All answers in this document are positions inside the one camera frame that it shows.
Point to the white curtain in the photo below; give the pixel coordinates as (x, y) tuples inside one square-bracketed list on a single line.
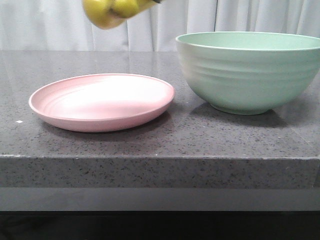
[(61, 25)]

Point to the pink plate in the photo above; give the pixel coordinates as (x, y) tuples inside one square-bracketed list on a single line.
[(102, 102)]

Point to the green bowl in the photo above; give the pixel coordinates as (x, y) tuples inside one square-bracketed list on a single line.
[(248, 73)]

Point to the yellow banana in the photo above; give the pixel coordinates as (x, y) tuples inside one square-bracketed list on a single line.
[(108, 14)]

